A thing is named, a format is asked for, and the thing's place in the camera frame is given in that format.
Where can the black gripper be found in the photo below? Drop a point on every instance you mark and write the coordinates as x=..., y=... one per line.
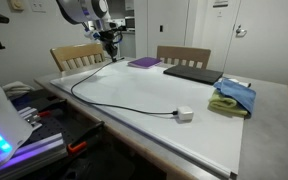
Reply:
x=110, y=39

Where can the white power adapter cube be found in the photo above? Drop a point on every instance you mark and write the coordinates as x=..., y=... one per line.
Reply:
x=185, y=113

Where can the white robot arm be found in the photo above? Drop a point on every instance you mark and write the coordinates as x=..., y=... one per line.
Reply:
x=95, y=17

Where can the purple notebook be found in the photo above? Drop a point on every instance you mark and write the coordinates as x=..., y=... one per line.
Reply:
x=145, y=62

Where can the light wooden chair left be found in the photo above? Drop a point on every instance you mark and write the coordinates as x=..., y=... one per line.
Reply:
x=76, y=56

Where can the brown wooden chair right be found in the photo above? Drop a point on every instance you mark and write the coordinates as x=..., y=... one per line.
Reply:
x=181, y=55

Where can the white whiteboard mat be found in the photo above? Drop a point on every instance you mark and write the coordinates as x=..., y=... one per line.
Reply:
x=147, y=100

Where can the black laptop sleeve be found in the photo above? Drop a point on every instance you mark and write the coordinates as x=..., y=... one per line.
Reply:
x=195, y=74

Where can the yellow-green folded cloth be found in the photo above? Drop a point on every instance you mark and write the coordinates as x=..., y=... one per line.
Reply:
x=226, y=104

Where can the blue microfiber cloth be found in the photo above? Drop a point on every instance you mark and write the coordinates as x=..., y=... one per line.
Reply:
x=243, y=95

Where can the orange handled clamp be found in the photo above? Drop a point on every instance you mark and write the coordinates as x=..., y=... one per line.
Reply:
x=81, y=142

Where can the aluminium rail frame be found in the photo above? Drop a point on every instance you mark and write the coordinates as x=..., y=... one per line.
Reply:
x=18, y=157

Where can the silver door handle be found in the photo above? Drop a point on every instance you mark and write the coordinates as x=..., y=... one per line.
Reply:
x=240, y=32

